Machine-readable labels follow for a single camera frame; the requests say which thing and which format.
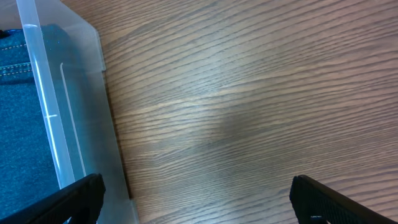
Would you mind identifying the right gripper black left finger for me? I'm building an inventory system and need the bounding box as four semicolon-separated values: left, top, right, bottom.
1;174;106;224

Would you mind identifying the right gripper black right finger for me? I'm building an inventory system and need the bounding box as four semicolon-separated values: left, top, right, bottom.
289;175;397;224

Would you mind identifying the blue denim cloth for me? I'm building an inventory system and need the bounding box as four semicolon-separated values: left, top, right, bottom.
1;29;59;218

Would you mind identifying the clear plastic storage bin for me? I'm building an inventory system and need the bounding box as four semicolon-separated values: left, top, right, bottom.
1;0;138;224

